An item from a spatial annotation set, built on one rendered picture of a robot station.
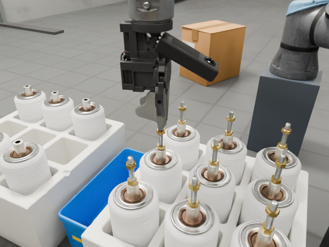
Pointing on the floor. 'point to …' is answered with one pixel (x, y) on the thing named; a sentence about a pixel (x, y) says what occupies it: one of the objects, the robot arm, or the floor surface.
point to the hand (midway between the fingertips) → (164, 123)
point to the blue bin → (95, 196)
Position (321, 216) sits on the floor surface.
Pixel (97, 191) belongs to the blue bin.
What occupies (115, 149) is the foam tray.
